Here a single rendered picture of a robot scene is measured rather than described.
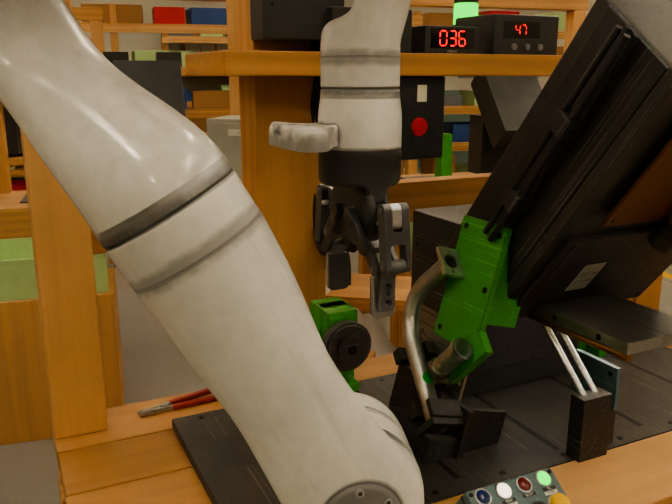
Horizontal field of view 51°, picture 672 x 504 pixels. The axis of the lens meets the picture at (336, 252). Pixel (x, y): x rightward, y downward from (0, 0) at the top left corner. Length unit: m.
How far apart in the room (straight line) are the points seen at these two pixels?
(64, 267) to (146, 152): 0.87
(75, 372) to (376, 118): 0.86
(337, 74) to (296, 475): 0.33
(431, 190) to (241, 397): 1.20
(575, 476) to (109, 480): 0.73
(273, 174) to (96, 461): 0.58
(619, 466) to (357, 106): 0.82
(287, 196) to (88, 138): 0.94
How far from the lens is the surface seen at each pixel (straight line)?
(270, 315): 0.42
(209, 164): 0.41
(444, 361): 1.15
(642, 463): 1.28
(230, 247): 0.41
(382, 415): 0.51
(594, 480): 1.20
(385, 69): 0.61
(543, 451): 1.26
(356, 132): 0.61
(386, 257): 0.59
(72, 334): 1.30
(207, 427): 1.30
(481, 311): 1.14
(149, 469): 1.24
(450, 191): 1.62
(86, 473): 1.26
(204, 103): 8.00
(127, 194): 0.40
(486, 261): 1.15
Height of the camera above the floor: 1.50
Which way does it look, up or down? 14 degrees down
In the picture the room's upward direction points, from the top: straight up
